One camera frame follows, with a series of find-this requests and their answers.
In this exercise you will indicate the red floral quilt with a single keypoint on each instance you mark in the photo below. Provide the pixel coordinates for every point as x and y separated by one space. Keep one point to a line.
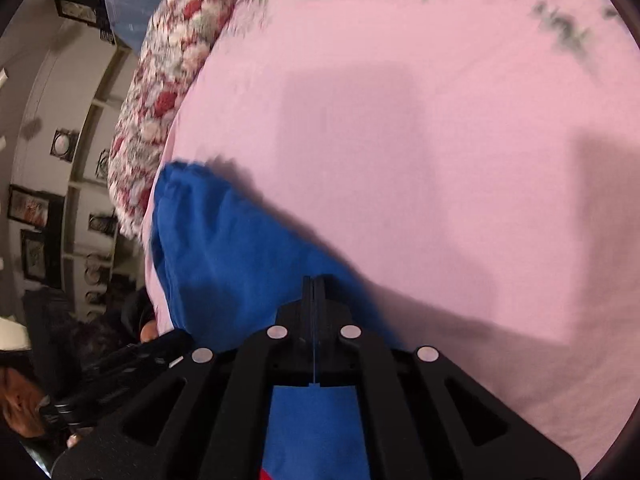
170 85

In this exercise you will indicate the framed round white picture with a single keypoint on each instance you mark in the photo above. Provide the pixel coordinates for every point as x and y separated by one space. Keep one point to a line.
62 145

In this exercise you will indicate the blue pants with red waist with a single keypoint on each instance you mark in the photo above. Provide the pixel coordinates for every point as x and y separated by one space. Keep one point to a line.
225 260

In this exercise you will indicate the black framed picture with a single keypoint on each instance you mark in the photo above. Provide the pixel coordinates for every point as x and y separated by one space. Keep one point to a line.
77 10
32 255
32 205

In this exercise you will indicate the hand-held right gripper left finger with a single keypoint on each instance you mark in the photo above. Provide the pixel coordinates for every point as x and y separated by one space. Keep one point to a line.
306 310

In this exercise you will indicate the white cloth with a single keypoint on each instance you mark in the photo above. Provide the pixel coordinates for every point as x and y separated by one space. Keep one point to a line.
12 335

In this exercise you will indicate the pink floral bed sheet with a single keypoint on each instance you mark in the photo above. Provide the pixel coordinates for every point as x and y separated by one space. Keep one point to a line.
400 160

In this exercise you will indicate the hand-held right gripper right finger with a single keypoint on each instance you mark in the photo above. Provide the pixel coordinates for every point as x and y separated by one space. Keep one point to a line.
321 310

